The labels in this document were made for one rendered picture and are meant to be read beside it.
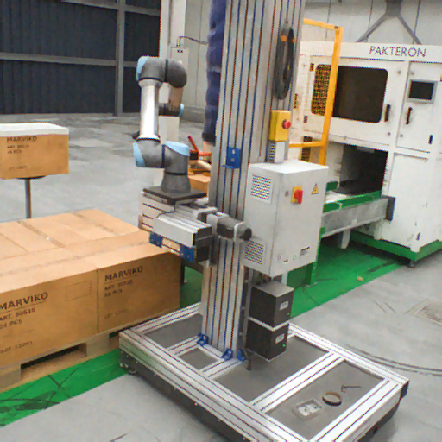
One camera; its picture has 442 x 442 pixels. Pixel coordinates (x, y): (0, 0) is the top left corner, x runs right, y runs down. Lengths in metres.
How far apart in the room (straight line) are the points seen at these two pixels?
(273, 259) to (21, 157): 2.81
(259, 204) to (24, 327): 1.32
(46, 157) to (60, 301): 2.08
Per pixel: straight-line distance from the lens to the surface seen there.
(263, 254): 2.23
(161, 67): 2.50
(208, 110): 3.31
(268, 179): 2.15
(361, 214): 4.52
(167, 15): 4.37
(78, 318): 2.85
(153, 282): 3.06
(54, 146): 4.61
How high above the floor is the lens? 1.62
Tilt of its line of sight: 17 degrees down
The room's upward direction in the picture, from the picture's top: 5 degrees clockwise
